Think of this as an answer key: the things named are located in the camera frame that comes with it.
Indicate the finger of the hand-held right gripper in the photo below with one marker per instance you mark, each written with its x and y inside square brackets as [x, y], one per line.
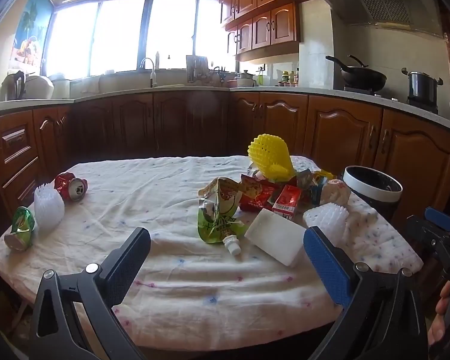
[422, 232]
[440, 218]

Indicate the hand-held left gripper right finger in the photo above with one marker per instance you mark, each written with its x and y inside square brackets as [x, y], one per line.
[326, 266]

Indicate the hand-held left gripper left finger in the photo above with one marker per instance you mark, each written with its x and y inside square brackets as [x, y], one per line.
[125, 262]

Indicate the black white-rimmed trash bin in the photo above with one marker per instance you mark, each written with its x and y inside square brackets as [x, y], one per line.
[375, 202]

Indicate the white foam block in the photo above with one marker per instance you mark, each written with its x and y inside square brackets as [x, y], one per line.
[275, 234]

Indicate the small red carton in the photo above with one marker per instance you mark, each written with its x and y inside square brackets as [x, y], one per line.
[287, 200]

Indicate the red snack packet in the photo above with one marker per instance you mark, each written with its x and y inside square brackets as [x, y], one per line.
[255, 195]

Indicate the green spouted drink pouch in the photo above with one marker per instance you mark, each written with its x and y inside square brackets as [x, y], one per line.
[221, 210]

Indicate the yellow plastic brush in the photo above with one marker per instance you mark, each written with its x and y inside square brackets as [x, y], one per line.
[266, 153]

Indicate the person's right hand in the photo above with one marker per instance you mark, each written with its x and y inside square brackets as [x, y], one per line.
[438, 326]

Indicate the white floral tablecloth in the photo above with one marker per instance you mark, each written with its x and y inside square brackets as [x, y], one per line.
[153, 195]

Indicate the crumpled paper wrapper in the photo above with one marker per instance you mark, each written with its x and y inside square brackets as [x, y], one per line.
[337, 191]

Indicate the crushed red can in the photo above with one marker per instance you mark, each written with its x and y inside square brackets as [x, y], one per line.
[65, 185]

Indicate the crushed green can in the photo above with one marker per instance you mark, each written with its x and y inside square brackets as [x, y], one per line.
[20, 228]

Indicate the gas stove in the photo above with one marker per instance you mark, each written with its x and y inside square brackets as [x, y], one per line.
[393, 98]

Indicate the steel cooking pot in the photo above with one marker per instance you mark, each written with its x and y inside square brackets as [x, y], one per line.
[422, 88]

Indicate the wooden lower cabinets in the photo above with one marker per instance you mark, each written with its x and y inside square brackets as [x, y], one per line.
[341, 127]

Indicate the wooden cabinets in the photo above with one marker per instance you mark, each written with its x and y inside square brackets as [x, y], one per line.
[341, 127]
[270, 26]

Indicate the black wok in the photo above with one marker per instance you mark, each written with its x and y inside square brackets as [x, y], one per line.
[363, 78]

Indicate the grey kitchen countertop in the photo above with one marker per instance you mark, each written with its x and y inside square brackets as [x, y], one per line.
[285, 90]

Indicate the chrome sink faucet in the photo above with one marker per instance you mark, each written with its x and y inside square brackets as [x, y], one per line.
[152, 77]

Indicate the row of condiment bottles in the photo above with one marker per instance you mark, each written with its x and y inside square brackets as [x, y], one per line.
[288, 78]

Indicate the white rice cooker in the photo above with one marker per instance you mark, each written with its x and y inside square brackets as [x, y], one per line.
[39, 87]

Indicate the white lidded pot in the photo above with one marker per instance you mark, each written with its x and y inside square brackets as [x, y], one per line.
[245, 78]

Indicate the dish rack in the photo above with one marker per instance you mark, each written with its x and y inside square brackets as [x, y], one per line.
[198, 68]

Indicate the steel electric kettle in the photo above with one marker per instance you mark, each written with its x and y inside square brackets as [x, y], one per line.
[13, 86]

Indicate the steel range hood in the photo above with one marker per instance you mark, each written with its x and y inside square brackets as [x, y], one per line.
[378, 0]

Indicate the kitchen window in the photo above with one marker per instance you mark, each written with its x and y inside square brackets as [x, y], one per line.
[116, 33]

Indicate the wooden upper cabinets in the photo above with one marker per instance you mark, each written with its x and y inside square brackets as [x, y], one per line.
[270, 26]

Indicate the wall poster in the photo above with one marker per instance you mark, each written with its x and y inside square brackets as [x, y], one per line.
[30, 33]

